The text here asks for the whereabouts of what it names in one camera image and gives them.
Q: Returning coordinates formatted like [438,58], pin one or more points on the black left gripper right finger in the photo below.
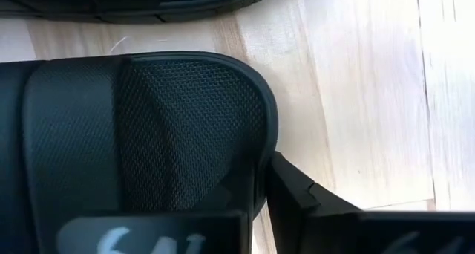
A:
[334,231]

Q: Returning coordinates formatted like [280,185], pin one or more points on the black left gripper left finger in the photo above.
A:
[167,233]

